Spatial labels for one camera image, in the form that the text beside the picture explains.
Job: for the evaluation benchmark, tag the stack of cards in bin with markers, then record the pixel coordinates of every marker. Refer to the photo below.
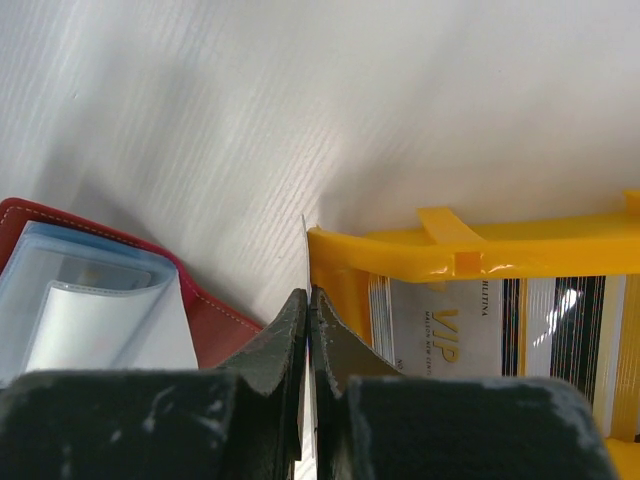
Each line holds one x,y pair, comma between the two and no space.
583,330

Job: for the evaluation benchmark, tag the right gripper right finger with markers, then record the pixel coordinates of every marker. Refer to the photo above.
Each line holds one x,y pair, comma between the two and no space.
373,422

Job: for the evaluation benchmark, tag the white VIP card in bin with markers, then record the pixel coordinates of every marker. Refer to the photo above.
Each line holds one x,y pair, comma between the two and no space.
439,329

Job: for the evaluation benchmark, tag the gold credit card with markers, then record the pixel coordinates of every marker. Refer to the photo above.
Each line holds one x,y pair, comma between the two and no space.
306,467

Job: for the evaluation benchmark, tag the yellow plastic card bin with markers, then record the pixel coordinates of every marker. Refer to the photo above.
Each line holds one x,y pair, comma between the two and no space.
444,248

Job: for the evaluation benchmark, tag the red leather card holder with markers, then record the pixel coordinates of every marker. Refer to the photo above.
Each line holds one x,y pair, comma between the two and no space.
78,295

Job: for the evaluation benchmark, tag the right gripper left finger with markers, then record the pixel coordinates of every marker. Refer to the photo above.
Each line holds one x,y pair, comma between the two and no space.
238,420

